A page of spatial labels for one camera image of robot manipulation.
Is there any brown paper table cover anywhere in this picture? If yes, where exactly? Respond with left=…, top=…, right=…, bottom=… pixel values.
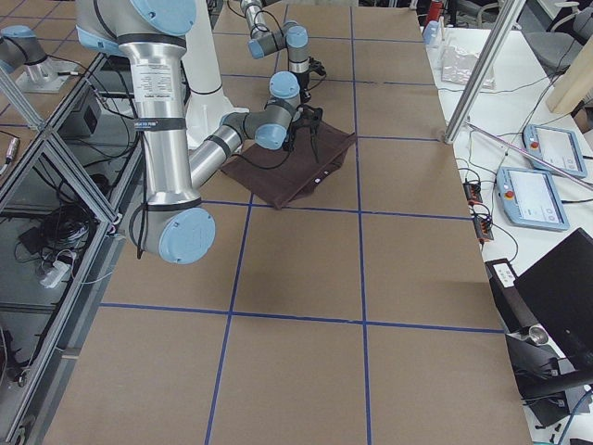
left=44, top=5, right=531, bottom=444

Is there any black labelled box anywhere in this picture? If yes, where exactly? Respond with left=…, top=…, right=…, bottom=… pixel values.
left=485, top=259, right=538, bottom=334

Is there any white power strip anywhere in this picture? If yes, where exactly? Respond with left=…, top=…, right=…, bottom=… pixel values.
left=40, top=260, right=70, bottom=288

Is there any aluminium frame table rail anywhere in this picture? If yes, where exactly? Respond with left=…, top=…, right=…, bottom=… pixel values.
left=1, top=57, right=141, bottom=444

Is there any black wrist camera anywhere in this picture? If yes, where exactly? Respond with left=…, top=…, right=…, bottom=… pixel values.
left=308, top=57, right=327, bottom=78

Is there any dark brown t-shirt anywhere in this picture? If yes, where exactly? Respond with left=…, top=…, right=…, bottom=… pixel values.
left=221, top=122, right=357, bottom=210

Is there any black monitor on stand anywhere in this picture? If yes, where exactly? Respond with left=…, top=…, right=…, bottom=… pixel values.
left=508, top=228, right=592, bottom=426

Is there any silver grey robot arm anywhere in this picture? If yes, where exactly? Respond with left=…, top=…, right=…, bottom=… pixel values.
left=76, top=1, right=311, bottom=264
left=240, top=0, right=326, bottom=103

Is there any red cylinder tube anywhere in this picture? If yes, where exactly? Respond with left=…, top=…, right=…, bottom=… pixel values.
left=424, top=0, right=444, bottom=25

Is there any clear plastic bag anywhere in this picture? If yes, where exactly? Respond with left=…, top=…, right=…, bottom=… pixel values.
left=441, top=45, right=480, bottom=85

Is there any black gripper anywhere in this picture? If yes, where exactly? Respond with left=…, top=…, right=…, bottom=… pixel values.
left=296, top=70, right=311, bottom=100
left=283, top=105, right=322, bottom=163

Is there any orange terminal block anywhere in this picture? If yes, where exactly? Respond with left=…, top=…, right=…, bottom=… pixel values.
left=462, top=182, right=483, bottom=206

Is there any blue teach pendant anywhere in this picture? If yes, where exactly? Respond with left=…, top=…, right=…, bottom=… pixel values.
left=496, top=167, right=570, bottom=232
left=523, top=124, right=587, bottom=179

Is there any aluminium frame post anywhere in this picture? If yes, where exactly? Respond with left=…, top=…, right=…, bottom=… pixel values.
left=443, top=0, right=526, bottom=144

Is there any near blue teach pendant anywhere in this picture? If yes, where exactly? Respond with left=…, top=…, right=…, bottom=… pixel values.
left=496, top=167, right=570, bottom=232

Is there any far blue teach pendant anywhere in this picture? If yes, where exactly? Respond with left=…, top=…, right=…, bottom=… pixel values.
left=523, top=124, right=587, bottom=179

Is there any black right braided cable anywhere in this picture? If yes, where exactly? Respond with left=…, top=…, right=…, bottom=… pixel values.
left=238, top=104, right=307, bottom=171

